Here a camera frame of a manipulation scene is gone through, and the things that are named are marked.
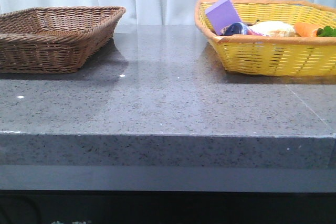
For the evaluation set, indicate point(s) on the dark blue round object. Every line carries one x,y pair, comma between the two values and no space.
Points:
237,28

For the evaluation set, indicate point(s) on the purple foam block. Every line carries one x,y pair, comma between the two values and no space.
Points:
222,14

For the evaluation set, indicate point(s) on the cream bread loaf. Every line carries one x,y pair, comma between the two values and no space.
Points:
272,29

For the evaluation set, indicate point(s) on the brown wicker basket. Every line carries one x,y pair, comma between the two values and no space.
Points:
55,39

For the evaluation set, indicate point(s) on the yellow wicker basket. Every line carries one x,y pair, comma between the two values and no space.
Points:
273,56

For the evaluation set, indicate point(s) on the orange toy carrot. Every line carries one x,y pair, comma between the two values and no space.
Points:
306,29

